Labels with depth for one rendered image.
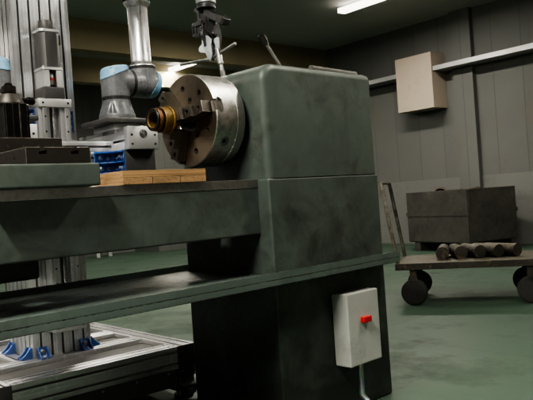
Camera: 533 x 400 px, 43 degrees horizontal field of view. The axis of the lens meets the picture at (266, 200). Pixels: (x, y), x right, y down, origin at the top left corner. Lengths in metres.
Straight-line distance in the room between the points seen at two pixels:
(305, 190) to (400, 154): 7.72
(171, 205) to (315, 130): 0.65
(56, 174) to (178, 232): 0.46
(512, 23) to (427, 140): 1.90
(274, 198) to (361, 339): 0.62
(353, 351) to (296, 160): 0.70
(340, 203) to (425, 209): 6.13
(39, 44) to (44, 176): 1.17
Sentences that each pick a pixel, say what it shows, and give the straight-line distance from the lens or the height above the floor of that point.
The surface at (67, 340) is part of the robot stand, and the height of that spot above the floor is 0.28.
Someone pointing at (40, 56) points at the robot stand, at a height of 1.42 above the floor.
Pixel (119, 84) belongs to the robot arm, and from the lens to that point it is 2.86.
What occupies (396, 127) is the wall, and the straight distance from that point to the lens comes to 10.11.
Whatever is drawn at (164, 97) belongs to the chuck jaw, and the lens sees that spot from 2.37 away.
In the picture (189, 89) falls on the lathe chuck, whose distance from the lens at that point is 2.32.
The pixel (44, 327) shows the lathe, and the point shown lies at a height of 0.53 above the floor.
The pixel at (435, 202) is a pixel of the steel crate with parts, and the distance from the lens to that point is 8.49.
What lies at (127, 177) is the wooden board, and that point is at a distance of 1.96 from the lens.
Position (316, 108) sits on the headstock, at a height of 1.11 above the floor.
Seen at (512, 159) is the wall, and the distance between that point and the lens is 9.10.
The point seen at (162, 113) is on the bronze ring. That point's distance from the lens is 2.23.
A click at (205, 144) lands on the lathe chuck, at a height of 0.99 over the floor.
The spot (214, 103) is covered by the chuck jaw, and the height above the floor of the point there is 1.12.
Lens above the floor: 0.80
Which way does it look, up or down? level
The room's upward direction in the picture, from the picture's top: 4 degrees counter-clockwise
